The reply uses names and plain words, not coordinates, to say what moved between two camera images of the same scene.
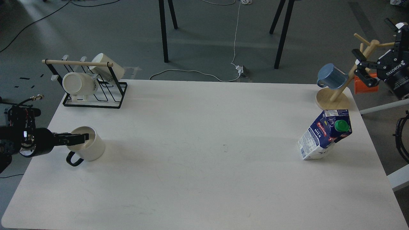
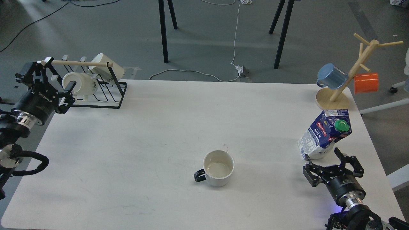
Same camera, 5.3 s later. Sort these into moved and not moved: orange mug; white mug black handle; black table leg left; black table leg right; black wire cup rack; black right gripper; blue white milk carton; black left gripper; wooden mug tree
Moved: black left gripper; black right gripper; white mug black handle
Not moved: black table leg left; black table leg right; blue white milk carton; orange mug; wooden mug tree; black wire cup rack
